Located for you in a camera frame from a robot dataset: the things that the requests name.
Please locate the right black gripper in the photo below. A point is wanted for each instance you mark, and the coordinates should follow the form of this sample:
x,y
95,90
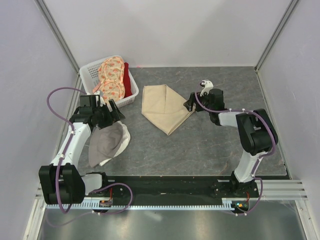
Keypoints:
x,y
189,104

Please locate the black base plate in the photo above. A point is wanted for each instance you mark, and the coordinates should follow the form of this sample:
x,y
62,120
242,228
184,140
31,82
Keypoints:
x,y
213,186

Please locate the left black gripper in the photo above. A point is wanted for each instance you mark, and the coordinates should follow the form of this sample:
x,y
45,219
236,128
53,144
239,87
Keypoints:
x,y
112,117

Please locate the grey cloth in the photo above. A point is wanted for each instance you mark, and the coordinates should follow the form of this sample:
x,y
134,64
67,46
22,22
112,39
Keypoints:
x,y
92,151

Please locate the slotted cable duct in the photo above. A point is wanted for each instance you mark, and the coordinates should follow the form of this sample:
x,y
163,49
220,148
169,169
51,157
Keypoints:
x,y
88,204

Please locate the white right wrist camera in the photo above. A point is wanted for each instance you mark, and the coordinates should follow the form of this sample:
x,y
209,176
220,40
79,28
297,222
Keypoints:
x,y
206,85

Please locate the beige cloth napkin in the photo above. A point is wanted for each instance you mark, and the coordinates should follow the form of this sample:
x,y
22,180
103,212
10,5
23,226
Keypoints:
x,y
164,107

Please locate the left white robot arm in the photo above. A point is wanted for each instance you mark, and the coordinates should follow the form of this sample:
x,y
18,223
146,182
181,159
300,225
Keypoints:
x,y
61,182

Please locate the red cloth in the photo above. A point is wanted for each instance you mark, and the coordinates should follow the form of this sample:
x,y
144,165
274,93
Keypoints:
x,y
127,81

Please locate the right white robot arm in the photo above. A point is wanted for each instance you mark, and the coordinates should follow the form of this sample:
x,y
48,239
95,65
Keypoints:
x,y
256,132

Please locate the orange floral cloth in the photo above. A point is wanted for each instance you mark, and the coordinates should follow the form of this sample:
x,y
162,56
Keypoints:
x,y
110,76

